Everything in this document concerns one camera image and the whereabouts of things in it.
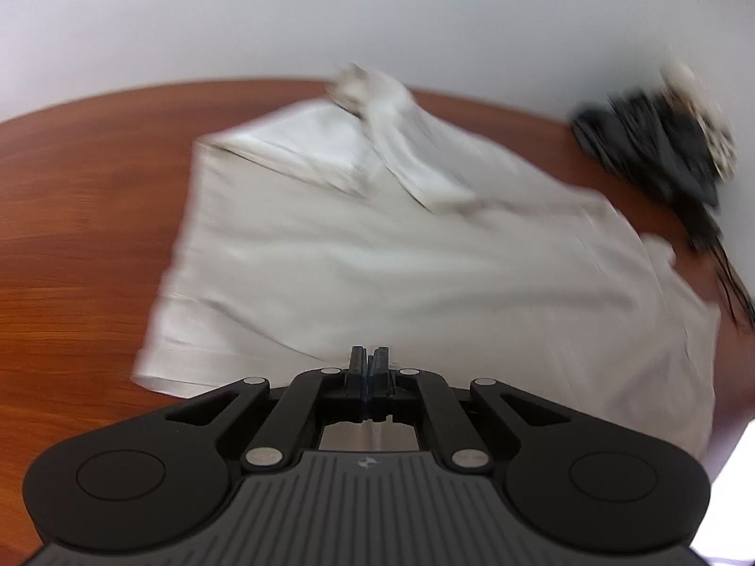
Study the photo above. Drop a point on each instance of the white cloth bundle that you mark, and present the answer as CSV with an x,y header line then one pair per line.
x,y
683,88

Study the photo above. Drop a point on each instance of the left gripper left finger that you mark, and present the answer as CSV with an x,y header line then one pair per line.
x,y
313,400

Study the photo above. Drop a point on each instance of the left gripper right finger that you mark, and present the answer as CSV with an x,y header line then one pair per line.
x,y
425,401

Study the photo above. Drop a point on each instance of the dark grey garment pile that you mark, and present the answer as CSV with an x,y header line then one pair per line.
x,y
660,149

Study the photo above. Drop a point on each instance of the beige satin shirt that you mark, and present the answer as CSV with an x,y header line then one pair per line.
x,y
362,219

